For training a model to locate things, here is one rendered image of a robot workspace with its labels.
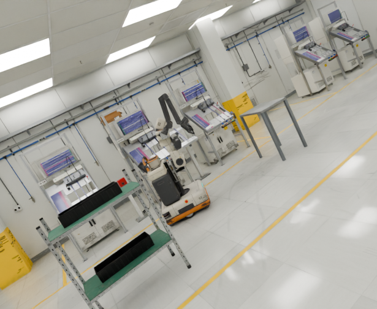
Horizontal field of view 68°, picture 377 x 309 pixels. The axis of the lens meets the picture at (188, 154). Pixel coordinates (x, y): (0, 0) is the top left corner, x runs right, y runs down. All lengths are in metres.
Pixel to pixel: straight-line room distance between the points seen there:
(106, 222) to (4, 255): 2.07
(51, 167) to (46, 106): 2.00
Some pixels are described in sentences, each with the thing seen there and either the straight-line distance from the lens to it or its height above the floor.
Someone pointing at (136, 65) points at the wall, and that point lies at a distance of 7.27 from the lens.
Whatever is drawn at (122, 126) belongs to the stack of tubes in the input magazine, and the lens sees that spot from 5.27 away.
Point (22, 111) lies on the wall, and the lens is 6.76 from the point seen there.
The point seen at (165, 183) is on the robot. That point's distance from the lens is 3.78.
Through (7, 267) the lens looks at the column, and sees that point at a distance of 6.39.
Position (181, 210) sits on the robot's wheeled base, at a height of 0.16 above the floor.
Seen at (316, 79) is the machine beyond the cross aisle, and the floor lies 0.35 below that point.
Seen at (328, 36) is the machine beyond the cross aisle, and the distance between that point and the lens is 9.13.
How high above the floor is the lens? 1.41
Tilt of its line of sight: 10 degrees down
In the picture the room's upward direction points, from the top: 28 degrees counter-clockwise
